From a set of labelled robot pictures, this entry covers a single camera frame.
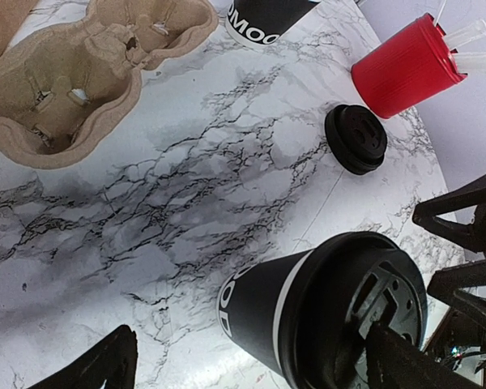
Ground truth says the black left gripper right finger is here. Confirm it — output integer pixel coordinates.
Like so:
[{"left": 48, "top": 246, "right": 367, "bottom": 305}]
[{"left": 366, "top": 323, "right": 479, "bottom": 389}]

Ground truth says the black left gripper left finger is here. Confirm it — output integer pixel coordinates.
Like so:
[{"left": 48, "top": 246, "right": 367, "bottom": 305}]
[{"left": 31, "top": 324, "right": 137, "bottom": 389}]

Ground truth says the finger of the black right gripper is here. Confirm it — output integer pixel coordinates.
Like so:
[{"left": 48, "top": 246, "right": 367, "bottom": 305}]
[
  {"left": 412, "top": 174, "right": 486, "bottom": 254},
  {"left": 427, "top": 259, "right": 486, "bottom": 330}
]

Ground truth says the black takeout coffee cup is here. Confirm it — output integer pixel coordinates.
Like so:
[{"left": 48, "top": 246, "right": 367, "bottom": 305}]
[{"left": 217, "top": 232, "right": 428, "bottom": 388}]

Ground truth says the black coffee cup lid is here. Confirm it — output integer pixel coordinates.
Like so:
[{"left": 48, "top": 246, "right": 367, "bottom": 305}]
[{"left": 324, "top": 105, "right": 387, "bottom": 175}]

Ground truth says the white plastic utensil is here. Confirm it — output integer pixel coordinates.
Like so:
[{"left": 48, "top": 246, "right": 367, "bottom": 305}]
[{"left": 424, "top": 1, "right": 486, "bottom": 53}]

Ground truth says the red utensil holder cup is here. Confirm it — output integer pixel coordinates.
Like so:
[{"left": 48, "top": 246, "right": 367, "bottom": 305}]
[{"left": 351, "top": 13, "right": 467, "bottom": 119}]

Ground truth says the brown cardboard cup carrier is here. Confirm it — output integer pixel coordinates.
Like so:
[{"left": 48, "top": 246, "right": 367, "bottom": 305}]
[{"left": 0, "top": 1, "right": 218, "bottom": 169}]

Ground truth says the stack of black paper cups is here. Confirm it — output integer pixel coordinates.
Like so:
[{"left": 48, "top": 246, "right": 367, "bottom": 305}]
[{"left": 225, "top": 0, "right": 320, "bottom": 49}]

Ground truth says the brown paper bag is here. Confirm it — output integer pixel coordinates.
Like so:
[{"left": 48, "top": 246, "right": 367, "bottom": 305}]
[{"left": 0, "top": 0, "right": 38, "bottom": 56}]

